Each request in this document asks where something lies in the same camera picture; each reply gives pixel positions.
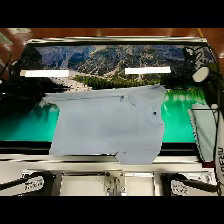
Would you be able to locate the light blue shirt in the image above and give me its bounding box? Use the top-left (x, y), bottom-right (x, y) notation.
top-left (42, 84), bottom-right (168, 166)

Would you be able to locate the pale grey garment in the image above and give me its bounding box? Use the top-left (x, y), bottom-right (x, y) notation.
top-left (188, 103), bottom-right (221, 162)

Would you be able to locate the silver frame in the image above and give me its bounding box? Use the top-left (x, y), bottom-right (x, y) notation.
top-left (0, 153), bottom-right (224, 197)

